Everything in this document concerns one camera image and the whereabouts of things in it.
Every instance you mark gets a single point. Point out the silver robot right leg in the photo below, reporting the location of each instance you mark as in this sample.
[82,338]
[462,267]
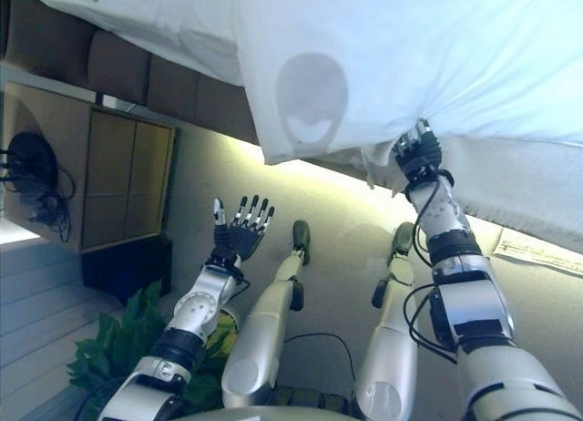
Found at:
[391,339]

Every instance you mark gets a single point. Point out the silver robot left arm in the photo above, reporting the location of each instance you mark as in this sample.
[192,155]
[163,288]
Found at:
[200,298]

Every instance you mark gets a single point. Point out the camouflage patterned pad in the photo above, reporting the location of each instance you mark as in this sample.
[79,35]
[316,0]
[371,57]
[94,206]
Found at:
[314,396]

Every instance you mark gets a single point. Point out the green leafy plant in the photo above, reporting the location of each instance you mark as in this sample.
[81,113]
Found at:
[123,334]

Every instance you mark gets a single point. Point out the white duvet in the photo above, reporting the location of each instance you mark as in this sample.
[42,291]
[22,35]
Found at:
[410,52]

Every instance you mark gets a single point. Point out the silver robot leg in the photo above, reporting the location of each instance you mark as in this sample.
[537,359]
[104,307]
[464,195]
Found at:
[391,339]
[259,330]

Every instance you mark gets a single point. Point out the silver robot left leg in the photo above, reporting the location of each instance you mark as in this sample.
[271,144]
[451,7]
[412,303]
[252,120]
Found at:
[259,330]

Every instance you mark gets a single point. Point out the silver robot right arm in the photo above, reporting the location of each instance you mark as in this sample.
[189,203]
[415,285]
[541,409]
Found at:
[473,302]

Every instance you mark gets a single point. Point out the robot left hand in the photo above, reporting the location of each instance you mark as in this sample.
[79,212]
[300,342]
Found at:
[243,239]

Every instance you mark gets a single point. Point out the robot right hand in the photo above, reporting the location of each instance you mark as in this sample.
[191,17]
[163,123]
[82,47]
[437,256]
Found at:
[419,154]

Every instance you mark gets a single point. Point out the silver robot torso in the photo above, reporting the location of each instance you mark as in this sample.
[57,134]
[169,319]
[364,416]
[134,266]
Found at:
[264,415]

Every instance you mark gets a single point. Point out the wooden nightstand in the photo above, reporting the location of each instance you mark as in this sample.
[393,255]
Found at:
[114,179]

